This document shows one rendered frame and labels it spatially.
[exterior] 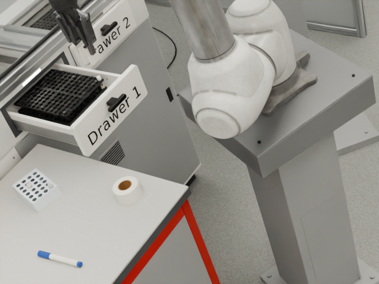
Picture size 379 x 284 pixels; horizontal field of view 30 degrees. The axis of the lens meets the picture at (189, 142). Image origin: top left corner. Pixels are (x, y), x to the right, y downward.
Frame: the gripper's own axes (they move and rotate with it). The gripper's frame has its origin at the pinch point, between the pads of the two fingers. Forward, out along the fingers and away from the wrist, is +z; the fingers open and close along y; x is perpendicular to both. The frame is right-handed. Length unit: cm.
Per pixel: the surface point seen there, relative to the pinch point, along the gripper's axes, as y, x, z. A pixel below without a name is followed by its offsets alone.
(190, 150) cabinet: -22, 43, 81
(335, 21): -13, 157, 93
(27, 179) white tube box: -5.0, -33.8, 19.9
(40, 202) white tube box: 4.6, -38.9, 21.0
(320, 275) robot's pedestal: 54, 7, 85
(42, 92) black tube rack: -15.7, -9.9, 9.1
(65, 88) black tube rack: -8.8, -6.3, 9.3
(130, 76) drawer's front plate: 10.4, 2.5, 8.6
